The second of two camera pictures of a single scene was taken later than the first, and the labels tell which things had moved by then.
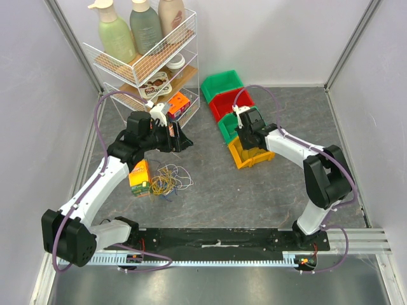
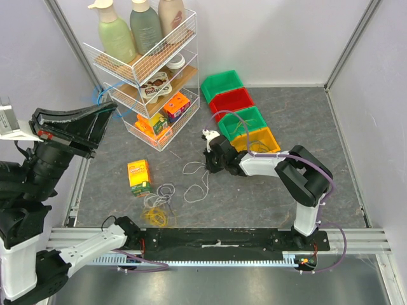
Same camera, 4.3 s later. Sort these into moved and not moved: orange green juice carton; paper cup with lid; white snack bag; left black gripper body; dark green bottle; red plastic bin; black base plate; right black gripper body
Moved: left black gripper body; right black gripper body
Not moved: red plastic bin; dark green bottle; orange green juice carton; black base plate; white snack bag; paper cup with lid
